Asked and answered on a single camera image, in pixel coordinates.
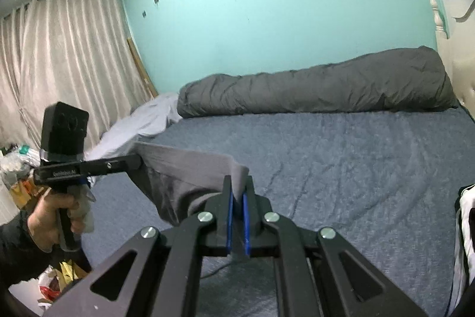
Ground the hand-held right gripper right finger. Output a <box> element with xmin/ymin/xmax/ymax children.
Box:
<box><xmin>242</xmin><ymin>176</ymin><xmax>427</xmax><ymax>317</ymax></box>

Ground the grey underwear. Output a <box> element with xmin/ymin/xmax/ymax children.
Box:
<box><xmin>134</xmin><ymin>142</ymin><xmax>250</xmax><ymax>228</ymax></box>

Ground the person's left forearm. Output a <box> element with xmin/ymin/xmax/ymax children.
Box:
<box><xmin>0</xmin><ymin>209</ymin><xmax>91</xmax><ymax>291</ymax></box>

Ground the pile of plastic bags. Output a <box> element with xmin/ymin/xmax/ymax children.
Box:
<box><xmin>0</xmin><ymin>143</ymin><xmax>93</xmax><ymax>310</ymax></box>

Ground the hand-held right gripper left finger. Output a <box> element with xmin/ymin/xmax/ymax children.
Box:
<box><xmin>45</xmin><ymin>176</ymin><xmax>235</xmax><ymax>317</ymax></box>

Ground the cream bed headboard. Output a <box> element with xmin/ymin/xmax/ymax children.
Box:
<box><xmin>430</xmin><ymin>0</ymin><xmax>475</xmax><ymax>124</ymax></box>

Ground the yellow wooden frame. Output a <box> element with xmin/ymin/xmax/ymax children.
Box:
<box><xmin>127</xmin><ymin>38</ymin><xmax>159</xmax><ymax>98</ymax></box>

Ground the beige curtain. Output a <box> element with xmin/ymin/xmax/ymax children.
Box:
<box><xmin>0</xmin><ymin>0</ymin><xmax>158</xmax><ymax>154</ymax></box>

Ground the rolled dark grey duvet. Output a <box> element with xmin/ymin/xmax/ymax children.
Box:
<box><xmin>177</xmin><ymin>46</ymin><xmax>459</xmax><ymax>118</ymax></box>

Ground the light grey sheet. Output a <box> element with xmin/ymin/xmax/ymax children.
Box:
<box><xmin>83</xmin><ymin>92</ymin><xmax>182</xmax><ymax>162</ymax></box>

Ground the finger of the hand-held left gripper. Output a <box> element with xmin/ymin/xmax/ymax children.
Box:
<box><xmin>83</xmin><ymin>154</ymin><xmax>143</xmax><ymax>179</ymax></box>

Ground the person's left hand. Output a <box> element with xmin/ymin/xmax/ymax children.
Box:
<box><xmin>28</xmin><ymin>187</ymin><xmax>96</xmax><ymax>253</ymax></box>

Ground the blue bed sheet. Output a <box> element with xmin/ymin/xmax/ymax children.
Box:
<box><xmin>80</xmin><ymin>105</ymin><xmax>475</xmax><ymax>317</ymax></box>

